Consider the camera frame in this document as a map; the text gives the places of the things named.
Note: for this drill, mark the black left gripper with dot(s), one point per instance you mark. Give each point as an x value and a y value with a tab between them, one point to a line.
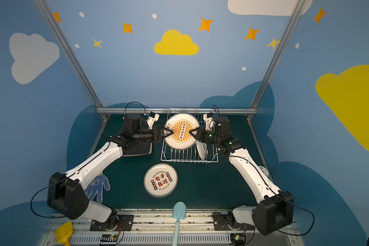
159	134

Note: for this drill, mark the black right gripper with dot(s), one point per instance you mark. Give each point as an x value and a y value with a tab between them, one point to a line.
202	135

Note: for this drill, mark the white round plate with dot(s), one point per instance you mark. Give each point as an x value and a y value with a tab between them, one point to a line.
181	124
160	180
202	150

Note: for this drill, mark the black square plate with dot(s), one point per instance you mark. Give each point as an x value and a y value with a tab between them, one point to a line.
139	149

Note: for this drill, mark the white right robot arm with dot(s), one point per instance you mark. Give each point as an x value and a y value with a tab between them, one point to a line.
275	208

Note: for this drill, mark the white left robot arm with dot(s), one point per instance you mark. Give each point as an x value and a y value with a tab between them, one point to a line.
66	192

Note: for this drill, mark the small printed cup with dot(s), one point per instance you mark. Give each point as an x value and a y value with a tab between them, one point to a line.
264	170

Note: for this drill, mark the light blue toy shovel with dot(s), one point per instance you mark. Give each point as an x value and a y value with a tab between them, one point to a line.
179	213

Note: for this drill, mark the blue dotted work glove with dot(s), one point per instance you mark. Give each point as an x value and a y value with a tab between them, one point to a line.
96	188

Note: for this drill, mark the right circuit board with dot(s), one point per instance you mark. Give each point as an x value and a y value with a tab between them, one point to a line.
237	239

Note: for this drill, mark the circuit board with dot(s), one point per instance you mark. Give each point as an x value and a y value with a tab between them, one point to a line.
109	238
237	239

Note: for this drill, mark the left circuit board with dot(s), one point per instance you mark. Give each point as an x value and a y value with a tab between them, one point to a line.
109	238

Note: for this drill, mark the yellow toy scoop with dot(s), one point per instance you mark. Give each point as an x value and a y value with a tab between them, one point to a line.
63	233

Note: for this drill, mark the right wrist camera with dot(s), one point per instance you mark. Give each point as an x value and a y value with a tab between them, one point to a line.
209	120

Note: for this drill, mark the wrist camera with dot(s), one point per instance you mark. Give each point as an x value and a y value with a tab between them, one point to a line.
153	117
209	120

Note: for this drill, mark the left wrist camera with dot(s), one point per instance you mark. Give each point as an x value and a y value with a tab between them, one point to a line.
153	117

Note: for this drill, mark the white wire dish rack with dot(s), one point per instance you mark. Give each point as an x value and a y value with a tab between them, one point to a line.
189	155

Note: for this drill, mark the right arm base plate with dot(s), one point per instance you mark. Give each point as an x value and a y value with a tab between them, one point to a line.
227	222

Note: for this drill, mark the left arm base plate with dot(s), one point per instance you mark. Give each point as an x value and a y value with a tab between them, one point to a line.
123	222

